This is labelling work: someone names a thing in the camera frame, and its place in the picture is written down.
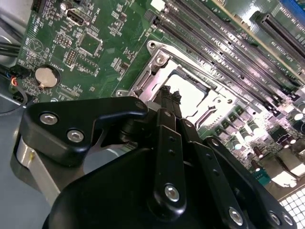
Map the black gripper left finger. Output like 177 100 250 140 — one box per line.
10 85 188 216

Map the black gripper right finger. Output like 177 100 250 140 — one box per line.
173 90 298 229

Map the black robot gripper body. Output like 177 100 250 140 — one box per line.
41 146 229 229

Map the metal wire locking lever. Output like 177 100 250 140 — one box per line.
128 69 153 96

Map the silver square CPU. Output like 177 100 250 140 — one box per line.
166 73 212 120

